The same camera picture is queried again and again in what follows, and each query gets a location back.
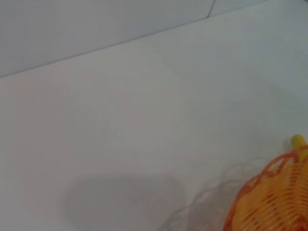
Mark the yellow banana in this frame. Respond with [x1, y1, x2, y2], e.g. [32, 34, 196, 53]
[290, 134, 308, 162]

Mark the orange plastic wire basket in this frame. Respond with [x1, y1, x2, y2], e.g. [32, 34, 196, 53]
[222, 144, 308, 231]

